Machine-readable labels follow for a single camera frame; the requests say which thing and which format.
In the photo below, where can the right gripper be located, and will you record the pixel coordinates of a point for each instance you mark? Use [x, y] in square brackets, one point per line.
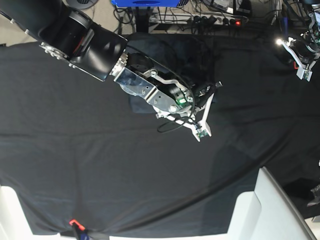
[203, 93]

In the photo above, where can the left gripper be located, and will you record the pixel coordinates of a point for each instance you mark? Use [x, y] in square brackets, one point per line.
[304, 53]

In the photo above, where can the dark grey T-shirt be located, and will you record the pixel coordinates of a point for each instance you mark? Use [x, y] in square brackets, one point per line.
[194, 58]

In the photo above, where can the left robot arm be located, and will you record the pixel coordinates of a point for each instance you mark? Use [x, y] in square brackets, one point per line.
[301, 31]

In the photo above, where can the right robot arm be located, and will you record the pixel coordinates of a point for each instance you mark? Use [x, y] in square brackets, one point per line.
[70, 35]

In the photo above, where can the black power strip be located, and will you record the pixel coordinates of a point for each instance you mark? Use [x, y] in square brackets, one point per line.
[219, 20]

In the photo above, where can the blue box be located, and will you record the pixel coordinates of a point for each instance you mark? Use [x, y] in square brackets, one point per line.
[149, 3]

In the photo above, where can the black table cloth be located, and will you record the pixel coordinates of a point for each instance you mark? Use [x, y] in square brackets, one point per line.
[72, 146]

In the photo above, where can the white bin right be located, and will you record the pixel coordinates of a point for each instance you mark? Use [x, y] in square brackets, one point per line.
[267, 213]

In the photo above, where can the white bin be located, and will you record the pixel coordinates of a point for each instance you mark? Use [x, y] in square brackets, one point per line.
[267, 213]
[13, 222]

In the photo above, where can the round black floor base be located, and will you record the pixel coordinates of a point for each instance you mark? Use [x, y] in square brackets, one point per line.
[81, 4]

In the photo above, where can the white bin left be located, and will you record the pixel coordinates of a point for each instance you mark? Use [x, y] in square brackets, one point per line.
[13, 222]

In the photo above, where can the white camera on left wrist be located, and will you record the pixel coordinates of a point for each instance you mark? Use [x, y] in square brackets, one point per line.
[304, 74]

